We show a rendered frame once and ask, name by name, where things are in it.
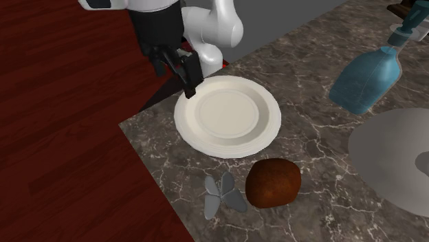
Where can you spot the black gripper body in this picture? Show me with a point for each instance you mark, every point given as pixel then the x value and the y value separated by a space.
pixel 155 28

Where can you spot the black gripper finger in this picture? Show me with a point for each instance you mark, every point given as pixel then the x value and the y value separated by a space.
pixel 157 65
pixel 191 72

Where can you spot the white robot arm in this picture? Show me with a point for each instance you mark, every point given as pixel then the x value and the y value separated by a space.
pixel 214 30

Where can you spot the white round plate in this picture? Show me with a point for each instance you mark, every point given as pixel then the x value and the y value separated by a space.
pixel 228 115

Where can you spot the grey butterfly figure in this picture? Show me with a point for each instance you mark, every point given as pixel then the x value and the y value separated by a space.
pixel 224 194

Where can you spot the brown round bread loaf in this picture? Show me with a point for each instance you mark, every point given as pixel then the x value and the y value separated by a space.
pixel 273 183

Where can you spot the blue spray bottle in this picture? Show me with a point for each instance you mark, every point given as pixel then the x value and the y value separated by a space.
pixel 367 80

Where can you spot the grey round bowl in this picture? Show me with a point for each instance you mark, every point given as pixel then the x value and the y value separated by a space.
pixel 385 161

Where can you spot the dark brown object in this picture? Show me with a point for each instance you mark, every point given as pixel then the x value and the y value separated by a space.
pixel 400 8

